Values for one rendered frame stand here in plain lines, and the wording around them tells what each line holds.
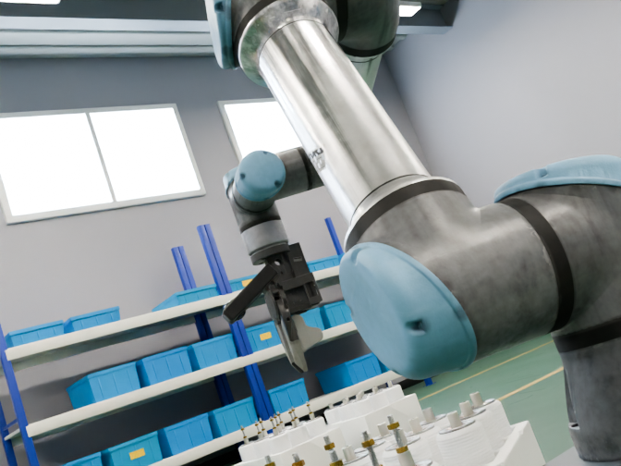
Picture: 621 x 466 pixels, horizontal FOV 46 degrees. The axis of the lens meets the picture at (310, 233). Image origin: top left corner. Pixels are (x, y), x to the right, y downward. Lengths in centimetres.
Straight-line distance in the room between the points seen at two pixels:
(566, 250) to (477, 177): 826
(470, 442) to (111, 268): 538
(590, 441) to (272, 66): 45
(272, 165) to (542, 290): 65
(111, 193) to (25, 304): 127
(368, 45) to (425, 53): 835
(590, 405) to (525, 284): 12
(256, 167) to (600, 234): 65
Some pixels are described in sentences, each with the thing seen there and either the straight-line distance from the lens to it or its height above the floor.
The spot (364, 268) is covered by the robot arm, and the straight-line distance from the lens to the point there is 55.
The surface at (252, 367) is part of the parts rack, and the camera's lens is 602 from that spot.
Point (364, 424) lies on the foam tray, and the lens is 370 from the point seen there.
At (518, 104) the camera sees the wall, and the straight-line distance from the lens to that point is 843.
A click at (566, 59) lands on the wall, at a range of 812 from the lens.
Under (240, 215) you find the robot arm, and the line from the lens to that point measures 125.
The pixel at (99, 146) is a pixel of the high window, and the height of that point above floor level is 305.
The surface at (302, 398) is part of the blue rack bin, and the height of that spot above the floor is 31.
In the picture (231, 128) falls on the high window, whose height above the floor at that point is 312.
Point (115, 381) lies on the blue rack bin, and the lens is 559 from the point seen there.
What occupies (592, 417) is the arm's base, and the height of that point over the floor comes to 33.
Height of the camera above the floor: 44
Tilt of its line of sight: 11 degrees up
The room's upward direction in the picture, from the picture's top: 20 degrees counter-clockwise
